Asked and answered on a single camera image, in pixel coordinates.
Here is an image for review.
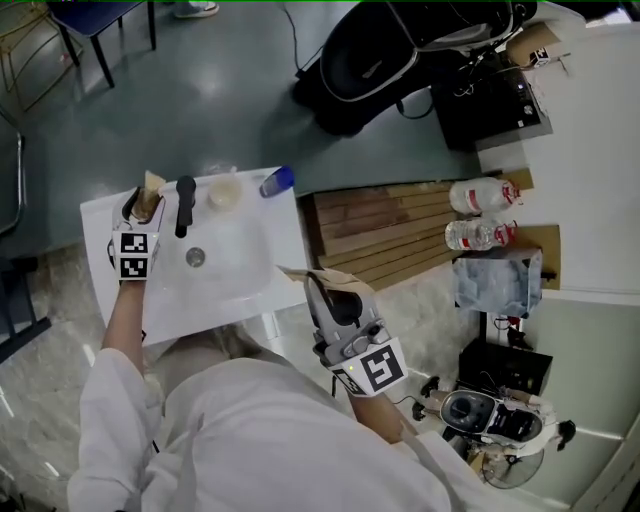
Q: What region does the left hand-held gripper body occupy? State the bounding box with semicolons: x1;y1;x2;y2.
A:
106;228;162;285

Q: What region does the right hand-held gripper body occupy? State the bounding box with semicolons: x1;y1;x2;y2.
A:
312;319;410;398

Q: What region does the beige wooden piece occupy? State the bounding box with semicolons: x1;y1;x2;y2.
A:
276;264;375;301

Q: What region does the person's right forearm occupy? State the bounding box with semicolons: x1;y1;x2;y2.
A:
344;389;419;446

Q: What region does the person's left forearm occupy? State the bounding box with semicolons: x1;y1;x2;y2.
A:
101;279;147;354

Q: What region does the black faucet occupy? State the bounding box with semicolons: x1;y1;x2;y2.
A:
173;174;198;239

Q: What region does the wooden slat platform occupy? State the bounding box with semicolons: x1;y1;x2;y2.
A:
297;168;562;294

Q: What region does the white sink basin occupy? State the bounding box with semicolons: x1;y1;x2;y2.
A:
79;167;314;346

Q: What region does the grey white backpack rig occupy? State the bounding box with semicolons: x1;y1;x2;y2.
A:
438;388;546;446

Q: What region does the black box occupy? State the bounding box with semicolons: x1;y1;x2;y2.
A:
458;338;555;396

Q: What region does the black rack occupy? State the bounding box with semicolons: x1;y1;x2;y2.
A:
0;255;54;364

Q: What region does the blue plastic bottle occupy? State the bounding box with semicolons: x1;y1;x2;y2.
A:
258;164;296;199

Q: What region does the large clear water bottle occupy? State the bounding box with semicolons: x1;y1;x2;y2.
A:
448;177;524;215
443;218;519;251

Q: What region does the translucent plastic bag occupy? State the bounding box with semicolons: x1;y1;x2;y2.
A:
452;247;545;319

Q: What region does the person's white shirt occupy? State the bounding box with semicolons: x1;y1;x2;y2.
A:
67;347;516;512

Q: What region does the blue chair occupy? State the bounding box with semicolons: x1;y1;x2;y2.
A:
47;1;159;90

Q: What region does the black cabinet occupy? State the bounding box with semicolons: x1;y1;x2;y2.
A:
432;62;555;153

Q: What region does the cardboard box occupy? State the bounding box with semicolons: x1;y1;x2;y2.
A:
504;22;571;69

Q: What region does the wire floor fan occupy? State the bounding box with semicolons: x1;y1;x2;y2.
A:
482;449;545;491

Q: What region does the black power cable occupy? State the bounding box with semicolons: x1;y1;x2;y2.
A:
282;2;326;76

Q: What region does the gold wire chair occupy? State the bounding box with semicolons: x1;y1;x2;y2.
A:
0;2;84;112

